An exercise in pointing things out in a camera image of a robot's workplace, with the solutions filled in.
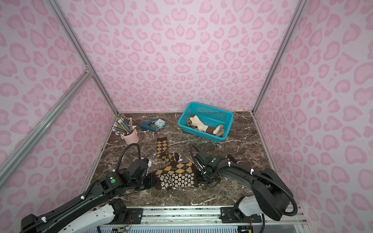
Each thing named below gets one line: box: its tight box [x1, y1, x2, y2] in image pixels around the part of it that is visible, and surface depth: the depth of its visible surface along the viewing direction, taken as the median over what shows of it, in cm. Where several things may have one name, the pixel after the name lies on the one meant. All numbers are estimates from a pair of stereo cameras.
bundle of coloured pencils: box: [112, 117, 137, 136], surface depth 97 cm
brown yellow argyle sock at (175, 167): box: [154, 161, 196, 176], surface depth 90 cm
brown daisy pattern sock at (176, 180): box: [153, 172, 205, 191], surface depth 84 cm
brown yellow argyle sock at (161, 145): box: [156, 136, 180, 163], surface depth 97 cm
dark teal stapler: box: [139, 119, 158, 133], surface depth 112 cm
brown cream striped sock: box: [186, 114, 225, 137], surface depth 109 cm
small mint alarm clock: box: [154, 118, 166, 129], surface depth 112 cm
